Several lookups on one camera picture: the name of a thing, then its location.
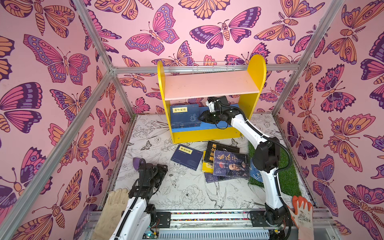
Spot blue book yellow label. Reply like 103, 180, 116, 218
171, 104, 200, 125

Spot black book yellow title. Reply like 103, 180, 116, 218
204, 141, 240, 163

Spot purple portrait cover book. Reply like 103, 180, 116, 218
213, 150, 250, 179

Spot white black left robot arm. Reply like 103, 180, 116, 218
110, 159, 168, 240

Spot purple egg-shaped sponge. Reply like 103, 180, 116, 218
132, 157, 141, 171

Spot yellow bookshelf pink blue shelves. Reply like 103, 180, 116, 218
157, 55, 267, 144

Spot beige work glove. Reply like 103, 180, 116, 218
91, 188, 129, 240

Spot green artificial grass mat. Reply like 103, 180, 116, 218
248, 142, 302, 197

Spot orange white work glove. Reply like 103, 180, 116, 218
290, 196, 315, 240

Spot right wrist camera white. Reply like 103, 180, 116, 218
206, 101, 217, 113

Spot black corrugated left cable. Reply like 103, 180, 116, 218
112, 158, 148, 240

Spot black corrugated cable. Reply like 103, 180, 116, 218
206, 95, 293, 211
112, 158, 148, 240

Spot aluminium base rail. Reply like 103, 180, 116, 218
86, 209, 334, 240

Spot black corrugated right cable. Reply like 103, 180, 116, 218
206, 95, 293, 211

